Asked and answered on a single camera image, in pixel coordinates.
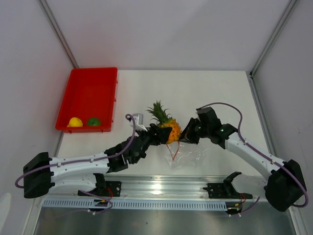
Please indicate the yellow toy lemon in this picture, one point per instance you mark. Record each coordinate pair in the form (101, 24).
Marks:
(75, 122)

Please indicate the toy pineapple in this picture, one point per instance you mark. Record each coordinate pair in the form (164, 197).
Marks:
(165, 120)

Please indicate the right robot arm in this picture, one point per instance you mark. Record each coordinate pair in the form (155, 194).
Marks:
(280, 182)

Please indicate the white slotted cable duct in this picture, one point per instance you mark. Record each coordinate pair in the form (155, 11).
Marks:
(91, 203)

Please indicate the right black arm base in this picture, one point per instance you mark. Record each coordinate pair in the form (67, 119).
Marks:
(225, 190)

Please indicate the red plastic bin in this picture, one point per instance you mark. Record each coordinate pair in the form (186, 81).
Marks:
(90, 92)

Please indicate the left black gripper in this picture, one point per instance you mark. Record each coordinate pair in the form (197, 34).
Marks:
(157, 135)

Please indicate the clear zip top bag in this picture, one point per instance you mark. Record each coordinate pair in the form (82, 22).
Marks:
(180, 154)

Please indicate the aluminium mounting rail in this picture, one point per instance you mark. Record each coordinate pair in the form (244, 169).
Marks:
(140, 187)

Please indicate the green toy lime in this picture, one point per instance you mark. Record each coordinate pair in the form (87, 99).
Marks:
(94, 122)

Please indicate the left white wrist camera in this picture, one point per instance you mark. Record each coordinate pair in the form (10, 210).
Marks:
(138, 118)

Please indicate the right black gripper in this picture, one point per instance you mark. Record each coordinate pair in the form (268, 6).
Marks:
(187, 134)

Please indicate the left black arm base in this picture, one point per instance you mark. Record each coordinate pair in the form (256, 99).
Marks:
(105, 188)

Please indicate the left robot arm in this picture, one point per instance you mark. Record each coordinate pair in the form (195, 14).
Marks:
(111, 160)

